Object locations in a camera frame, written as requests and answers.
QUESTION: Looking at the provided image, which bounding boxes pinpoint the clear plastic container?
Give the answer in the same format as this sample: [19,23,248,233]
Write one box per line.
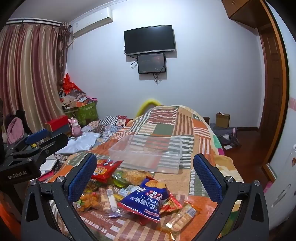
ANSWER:
[108,135,183,174]

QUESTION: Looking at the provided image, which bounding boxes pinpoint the pile of papers and boxes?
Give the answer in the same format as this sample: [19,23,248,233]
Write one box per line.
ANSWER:
[59,87,99,109]

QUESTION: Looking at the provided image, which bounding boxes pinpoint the pink clothing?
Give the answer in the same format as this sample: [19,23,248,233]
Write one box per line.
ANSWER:
[6,117,25,144]

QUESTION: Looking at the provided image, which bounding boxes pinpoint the red floral cushion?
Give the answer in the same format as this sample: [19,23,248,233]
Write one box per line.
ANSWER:
[114,115,127,127]

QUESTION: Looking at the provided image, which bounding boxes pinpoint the yellow hoop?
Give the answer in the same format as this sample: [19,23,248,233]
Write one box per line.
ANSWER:
[135,98,162,118]

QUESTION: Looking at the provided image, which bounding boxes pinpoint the orange fried snack packet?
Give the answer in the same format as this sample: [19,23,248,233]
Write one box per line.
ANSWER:
[74,191,102,212]

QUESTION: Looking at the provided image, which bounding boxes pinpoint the red box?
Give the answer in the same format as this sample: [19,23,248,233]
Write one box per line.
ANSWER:
[45,115,70,132]

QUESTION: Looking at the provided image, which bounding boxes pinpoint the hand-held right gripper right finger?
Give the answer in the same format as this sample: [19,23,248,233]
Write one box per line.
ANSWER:
[193,153,270,241]

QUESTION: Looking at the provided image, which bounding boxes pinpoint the wooden door frame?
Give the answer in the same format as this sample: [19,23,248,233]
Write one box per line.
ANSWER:
[257,0,290,181]

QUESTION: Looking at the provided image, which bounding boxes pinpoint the clear bag of yellow chips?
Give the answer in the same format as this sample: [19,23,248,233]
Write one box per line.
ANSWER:
[119,170,148,186]

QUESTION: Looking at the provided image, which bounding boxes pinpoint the black wall television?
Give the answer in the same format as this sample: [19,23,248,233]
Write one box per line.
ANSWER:
[124,25,176,56]

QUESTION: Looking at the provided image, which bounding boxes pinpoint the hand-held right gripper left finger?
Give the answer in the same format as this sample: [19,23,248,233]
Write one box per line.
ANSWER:
[20,152,97,241]

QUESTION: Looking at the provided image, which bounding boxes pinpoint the grey cloth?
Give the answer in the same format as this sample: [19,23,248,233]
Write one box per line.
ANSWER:
[209,123,242,147]

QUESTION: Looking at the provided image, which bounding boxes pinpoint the dark clothing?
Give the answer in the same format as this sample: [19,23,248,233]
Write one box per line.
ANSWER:
[6,109,30,135]

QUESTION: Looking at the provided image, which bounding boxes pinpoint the red chip print snack bag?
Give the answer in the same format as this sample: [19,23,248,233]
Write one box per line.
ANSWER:
[159,193,184,215]

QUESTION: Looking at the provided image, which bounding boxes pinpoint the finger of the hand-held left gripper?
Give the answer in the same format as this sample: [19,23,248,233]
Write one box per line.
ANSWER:
[28,133,69,166]
[9,128,49,151]

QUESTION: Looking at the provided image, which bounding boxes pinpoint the white cabinet door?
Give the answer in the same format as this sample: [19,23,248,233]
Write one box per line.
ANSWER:
[264,2,296,232]

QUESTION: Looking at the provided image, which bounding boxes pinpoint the red cartoon snack bag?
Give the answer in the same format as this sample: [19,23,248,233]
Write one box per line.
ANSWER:
[90,159,123,184]

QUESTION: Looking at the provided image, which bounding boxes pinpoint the long cracker packet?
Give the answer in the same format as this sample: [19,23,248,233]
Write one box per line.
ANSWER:
[98,185,118,214]

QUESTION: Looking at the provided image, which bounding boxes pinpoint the curtain rail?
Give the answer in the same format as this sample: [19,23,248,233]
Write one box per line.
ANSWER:
[5,17,70,28]

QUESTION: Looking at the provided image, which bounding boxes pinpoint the round cracker packet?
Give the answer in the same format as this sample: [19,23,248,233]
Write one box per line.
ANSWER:
[161,203,199,234]

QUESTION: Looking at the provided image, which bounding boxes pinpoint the patchwork striped blanket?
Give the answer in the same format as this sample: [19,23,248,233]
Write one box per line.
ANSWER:
[39,105,244,241]

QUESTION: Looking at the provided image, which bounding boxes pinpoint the dark grey box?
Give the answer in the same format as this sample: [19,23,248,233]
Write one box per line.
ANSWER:
[50,126,71,138]

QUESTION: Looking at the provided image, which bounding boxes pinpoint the blue snack bag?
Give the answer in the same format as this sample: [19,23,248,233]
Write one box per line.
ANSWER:
[117,177,173,224]

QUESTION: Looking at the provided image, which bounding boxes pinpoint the red plastic bag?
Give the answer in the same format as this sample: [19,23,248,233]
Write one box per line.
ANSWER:
[62,73,80,94]

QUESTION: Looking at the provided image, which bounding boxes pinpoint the wooden upper cabinet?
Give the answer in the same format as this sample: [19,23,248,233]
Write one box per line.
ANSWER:
[221,0,269,28]

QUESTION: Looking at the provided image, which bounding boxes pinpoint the green patterned box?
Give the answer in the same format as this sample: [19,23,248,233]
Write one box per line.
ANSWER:
[64,101,99,127]

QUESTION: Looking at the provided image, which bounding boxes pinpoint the small black monitor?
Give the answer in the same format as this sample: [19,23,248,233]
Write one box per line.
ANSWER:
[137,53,167,75]

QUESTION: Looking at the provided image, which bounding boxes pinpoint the cardboard box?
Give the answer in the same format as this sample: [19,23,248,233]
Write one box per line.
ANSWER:
[216,112,231,128]

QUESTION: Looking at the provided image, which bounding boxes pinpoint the white air conditioner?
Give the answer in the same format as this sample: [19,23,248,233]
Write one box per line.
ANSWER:
[69,7,114,39]

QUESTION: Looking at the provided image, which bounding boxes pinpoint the light blue cloth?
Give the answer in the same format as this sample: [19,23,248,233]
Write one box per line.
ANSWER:
[55,132,101,154]

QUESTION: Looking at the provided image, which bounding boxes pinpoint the white papers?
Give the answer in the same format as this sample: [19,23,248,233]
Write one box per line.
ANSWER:
[37,159,58,182]

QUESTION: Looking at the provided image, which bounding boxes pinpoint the green jelly cup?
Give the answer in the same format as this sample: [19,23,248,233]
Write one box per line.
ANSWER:
[112,175,129,188]

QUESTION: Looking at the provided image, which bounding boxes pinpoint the pink plush toy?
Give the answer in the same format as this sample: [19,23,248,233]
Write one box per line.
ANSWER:
[69,117,83,138]

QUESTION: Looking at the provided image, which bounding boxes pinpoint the checkered patchwork cloth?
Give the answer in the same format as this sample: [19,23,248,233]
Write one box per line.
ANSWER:
[89,115,130,139]

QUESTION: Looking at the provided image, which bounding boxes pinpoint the striped curtain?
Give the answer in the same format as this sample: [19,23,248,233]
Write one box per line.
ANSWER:
[0,23,70,139]

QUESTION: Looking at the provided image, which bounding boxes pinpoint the small white blue packet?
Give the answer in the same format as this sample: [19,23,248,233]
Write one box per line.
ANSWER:
[116,185,139,201]

